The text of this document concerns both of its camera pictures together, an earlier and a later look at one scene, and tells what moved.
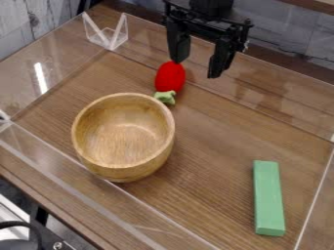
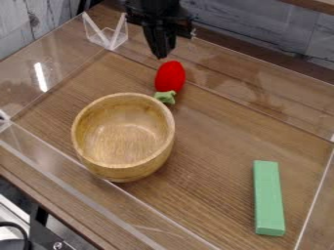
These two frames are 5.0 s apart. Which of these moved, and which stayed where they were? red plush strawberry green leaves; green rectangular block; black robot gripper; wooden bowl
Moved: black robot gripper
Stayed: green rectangular block; wooden bowl; red plush strawberry green leaves
